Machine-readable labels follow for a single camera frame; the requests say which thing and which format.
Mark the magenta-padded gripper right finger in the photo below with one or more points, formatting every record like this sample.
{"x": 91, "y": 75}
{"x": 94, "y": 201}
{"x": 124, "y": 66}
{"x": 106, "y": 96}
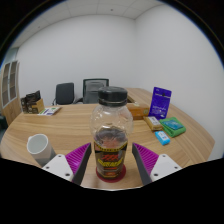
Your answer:
{"x": 163, "y": 165}

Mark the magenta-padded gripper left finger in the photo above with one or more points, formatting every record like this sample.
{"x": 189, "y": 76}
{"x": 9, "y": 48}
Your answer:
{"x": 60, "y": 165}

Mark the clear bottle with black cap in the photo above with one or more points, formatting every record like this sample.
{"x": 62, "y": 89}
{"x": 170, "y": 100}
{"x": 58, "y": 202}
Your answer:
{"x": 110, "y": 133}

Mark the small light blue box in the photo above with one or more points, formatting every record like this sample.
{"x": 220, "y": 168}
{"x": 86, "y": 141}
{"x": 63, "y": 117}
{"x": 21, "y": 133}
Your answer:
{"x": 162, "y": 138}

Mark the white and grey mug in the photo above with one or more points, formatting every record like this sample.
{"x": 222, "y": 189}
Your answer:
{"x": 38, "y": 146}

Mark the green flat box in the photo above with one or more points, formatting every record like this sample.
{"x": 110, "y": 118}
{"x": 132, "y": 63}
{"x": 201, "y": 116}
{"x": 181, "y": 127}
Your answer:
{"x": 173, "y": 127}

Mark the small tan box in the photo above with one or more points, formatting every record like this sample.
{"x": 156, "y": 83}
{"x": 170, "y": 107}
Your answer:
{"x": 152, "y": 123}

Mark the white and green leaflet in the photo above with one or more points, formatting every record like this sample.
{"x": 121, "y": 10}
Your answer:
{"x": 49, "y": 111}

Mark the orange wooden box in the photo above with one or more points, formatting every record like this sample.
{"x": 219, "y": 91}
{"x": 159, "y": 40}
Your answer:
{"x": 138, "y": 111}

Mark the purple standing card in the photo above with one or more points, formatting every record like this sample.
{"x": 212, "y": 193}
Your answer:
{"x": 160, "y": 103}

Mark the small dark brown box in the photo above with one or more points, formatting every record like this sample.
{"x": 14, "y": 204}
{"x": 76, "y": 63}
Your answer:
{"x": 23, "y": 105}

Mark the black office chair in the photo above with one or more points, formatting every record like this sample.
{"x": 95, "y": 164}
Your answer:
{"x": 64, "y": 93}

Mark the wooden shelf cabinet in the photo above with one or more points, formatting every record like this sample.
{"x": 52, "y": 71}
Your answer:
{"x": 12, "y": 110}

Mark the wooden side cabinet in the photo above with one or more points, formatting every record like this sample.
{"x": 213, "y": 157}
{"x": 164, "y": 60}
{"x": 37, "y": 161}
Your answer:
{"x": 140, "y": 95}

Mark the grey mesh office chair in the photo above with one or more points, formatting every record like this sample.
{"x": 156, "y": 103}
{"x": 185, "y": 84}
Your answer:
{"x": 90, "y": 93}

